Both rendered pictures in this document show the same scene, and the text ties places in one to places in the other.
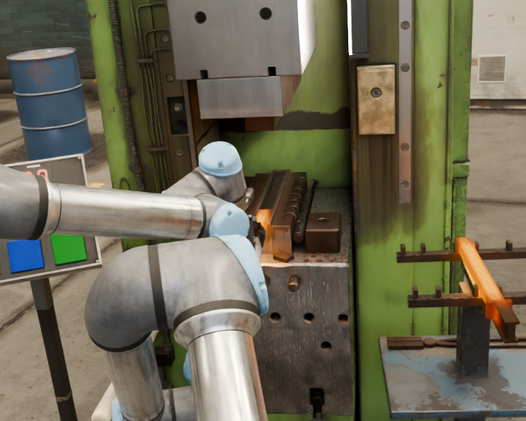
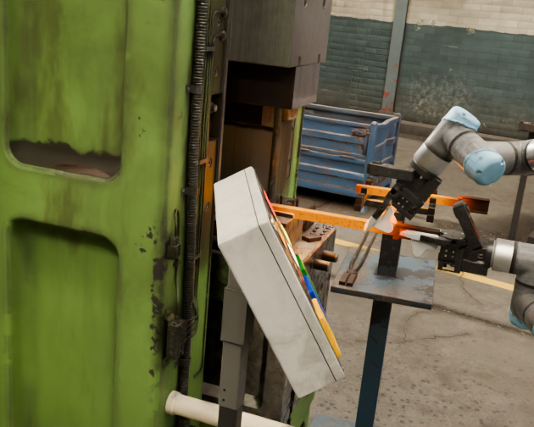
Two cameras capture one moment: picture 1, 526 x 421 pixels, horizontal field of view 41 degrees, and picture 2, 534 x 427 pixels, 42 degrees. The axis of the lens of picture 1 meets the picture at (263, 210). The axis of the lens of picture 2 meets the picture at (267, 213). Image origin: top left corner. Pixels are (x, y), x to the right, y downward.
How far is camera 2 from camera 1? 223 cm
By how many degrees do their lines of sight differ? 77
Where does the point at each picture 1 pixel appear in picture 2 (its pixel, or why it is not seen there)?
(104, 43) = (186, 24)
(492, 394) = (418, 274)
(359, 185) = (276, 169)
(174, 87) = (217, 82)
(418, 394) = (414, 292)
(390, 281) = not seen: hidden behind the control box
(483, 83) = not seen: outside the picture
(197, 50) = (300, 36)
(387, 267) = not seen: hidden behind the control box
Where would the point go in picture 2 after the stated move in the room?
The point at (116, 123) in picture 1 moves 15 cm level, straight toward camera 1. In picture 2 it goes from (180, 133) to (257, 140)
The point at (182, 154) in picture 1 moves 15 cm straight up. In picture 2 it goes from (210, 163) to (214, 96)
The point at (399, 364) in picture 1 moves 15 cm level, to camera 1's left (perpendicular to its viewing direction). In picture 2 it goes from (374, 288) to (373, 308)
